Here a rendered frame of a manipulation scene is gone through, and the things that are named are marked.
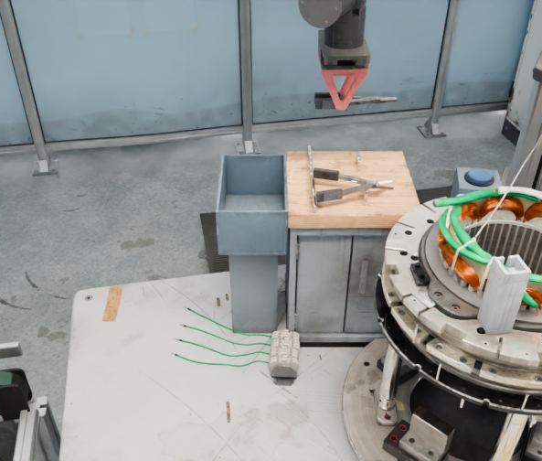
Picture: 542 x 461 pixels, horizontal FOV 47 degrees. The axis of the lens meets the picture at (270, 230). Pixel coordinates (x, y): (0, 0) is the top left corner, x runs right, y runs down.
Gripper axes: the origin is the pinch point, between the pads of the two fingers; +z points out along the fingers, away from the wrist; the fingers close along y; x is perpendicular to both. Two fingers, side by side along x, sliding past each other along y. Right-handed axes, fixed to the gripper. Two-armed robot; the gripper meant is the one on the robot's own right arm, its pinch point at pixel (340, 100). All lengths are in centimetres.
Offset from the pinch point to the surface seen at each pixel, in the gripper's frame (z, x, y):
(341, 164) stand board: 12.1, 1.0, -1.0
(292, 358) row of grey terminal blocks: 36.3, -7.8, 19.4
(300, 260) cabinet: 21.2, -6.5, 12.5
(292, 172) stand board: 11.9, -7.3, 1.4
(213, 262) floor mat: 118, -33, -100
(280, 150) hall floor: 121, -4, -190
